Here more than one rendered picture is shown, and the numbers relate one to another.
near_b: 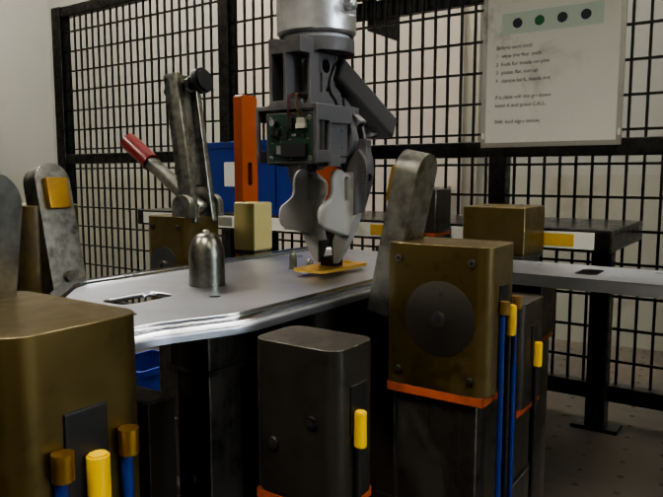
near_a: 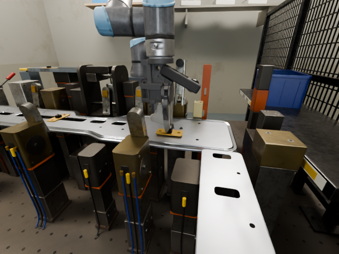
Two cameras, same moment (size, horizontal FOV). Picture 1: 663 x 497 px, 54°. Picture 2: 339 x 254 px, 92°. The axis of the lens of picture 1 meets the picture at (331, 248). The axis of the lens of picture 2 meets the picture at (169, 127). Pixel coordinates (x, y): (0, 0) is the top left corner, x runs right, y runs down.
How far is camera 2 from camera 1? 0.66 m
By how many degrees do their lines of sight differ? 67
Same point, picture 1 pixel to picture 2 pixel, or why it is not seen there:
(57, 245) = (137, 104)
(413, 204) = (130, 126)
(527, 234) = (267, 156)
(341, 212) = (161, 118)
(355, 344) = (83, 155)
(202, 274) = not seen: hidden behind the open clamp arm
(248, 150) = (205, 83)
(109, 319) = (9, 132)
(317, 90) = (150, 77)
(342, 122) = (155, 89)
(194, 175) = (179, 90)
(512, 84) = not seen: outside the picture
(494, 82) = not seen: outside the picture
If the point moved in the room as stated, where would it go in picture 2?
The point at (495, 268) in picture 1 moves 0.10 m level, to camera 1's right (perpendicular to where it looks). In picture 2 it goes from (115, 159) to (122, 192)
